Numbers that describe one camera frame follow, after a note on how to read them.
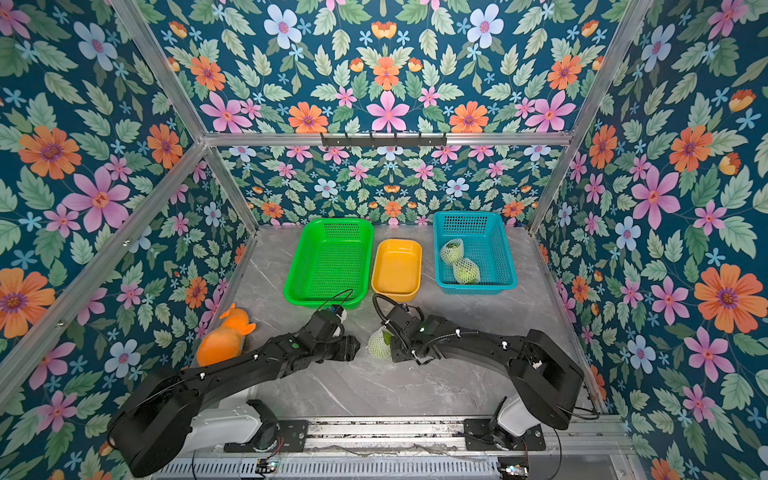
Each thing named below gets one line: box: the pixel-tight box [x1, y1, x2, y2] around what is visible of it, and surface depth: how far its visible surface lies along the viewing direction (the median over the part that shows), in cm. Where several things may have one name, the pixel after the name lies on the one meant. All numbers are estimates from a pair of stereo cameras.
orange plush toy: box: [196, 303, 257, 366], surface depth 84 cm
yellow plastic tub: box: [371, 239, 422, 303], surface depth 108 cm
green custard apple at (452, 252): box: [440, 242, 463, 267], surface depth 106 cm
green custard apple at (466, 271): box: [454, 258, 479, 284], surface depth 100 cm
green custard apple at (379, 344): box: [368, 328, 393, 359], surface depth 84 cm
